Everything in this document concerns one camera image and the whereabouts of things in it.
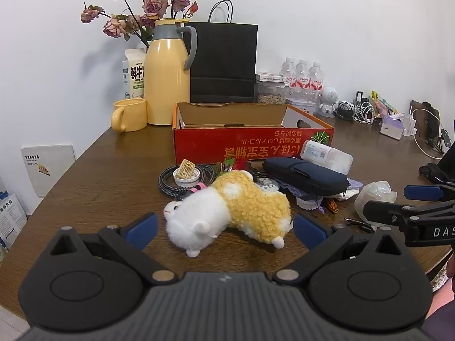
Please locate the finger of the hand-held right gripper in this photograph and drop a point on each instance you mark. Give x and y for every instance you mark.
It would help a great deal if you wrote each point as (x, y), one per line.
(384, 212)
(423, 192)

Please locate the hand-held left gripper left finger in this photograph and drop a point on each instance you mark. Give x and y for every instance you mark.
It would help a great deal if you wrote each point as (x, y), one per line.
(144, 229)

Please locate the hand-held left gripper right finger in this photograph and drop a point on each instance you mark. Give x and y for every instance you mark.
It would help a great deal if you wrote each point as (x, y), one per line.
(309, 231)

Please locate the clear plastic bag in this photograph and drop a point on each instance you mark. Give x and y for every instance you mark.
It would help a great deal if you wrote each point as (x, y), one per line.
(376, 191)

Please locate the white ridged bottle cap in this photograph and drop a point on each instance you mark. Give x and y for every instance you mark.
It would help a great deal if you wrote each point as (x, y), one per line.
(183, 182)
(306, 204)

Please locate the small brown clip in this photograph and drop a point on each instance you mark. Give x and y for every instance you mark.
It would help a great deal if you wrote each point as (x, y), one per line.
(332, 206)

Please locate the navy zip pencil case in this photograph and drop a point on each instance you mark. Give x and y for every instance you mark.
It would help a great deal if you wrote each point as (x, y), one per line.
(305, 176)

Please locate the round white disc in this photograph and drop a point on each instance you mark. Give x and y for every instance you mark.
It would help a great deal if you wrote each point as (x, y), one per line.
(268, 185)

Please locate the white and yellow plush hamster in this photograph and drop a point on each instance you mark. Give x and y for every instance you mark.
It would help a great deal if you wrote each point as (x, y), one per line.
(248, 206)

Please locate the small wooden block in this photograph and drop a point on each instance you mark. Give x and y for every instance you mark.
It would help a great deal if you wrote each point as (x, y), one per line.
(186, 168)

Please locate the white plastic bottle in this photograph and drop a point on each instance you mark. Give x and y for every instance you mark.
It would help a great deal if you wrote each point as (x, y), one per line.
(323, 154)

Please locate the red cardboard box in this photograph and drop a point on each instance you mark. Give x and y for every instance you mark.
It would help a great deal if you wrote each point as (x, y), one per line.
(213, 145)

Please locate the black device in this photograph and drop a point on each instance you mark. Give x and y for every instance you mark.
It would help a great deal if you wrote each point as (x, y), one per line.
(433, 174)

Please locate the purple tissue box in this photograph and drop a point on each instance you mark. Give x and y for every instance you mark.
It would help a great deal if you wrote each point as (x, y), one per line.
(391, 129)

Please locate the dark brown stand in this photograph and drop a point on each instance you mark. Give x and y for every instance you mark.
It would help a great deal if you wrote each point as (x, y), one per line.
(424, 120)

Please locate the person's dark clothing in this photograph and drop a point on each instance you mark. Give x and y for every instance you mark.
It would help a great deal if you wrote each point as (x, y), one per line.
(442, 323)

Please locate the colourful snack packet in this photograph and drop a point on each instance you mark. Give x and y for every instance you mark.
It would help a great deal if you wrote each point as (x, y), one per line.
(384, 104)

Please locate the white board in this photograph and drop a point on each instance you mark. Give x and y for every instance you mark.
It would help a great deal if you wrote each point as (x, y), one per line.
(49, 170)

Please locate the yellow mug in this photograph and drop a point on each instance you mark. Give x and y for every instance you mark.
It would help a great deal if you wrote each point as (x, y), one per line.
(133, 115)

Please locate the white tin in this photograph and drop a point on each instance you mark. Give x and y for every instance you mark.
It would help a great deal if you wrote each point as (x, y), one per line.
(302, 106)

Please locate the small white robot figurine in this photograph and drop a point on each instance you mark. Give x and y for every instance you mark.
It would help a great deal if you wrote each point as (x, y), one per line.
(328, 96)

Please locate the blue and white box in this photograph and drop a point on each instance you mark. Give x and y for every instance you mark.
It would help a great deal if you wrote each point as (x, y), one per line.
(10, 220)

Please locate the clear jar of seeds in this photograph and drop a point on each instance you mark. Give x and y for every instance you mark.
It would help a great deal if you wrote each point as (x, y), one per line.
(271, 96)

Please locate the clear water bottle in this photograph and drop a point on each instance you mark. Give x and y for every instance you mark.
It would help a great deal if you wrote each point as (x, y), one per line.
(288, 74)
(315, 78)
(301, 76)

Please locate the yellow thermos jug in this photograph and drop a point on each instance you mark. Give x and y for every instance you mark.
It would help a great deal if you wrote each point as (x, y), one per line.
(165, 78)

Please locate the white milk carton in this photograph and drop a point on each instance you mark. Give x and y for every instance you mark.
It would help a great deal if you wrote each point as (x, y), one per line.
(134, 74)

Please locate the flat white box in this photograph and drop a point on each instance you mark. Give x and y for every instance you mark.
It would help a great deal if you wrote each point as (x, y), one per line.
(270, 77)

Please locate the black paper bag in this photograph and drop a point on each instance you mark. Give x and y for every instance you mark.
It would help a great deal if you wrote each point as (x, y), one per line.
(224, 60)

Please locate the dried rose bouquet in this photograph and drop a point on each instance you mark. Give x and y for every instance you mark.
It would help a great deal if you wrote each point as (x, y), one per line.
(154, 7)

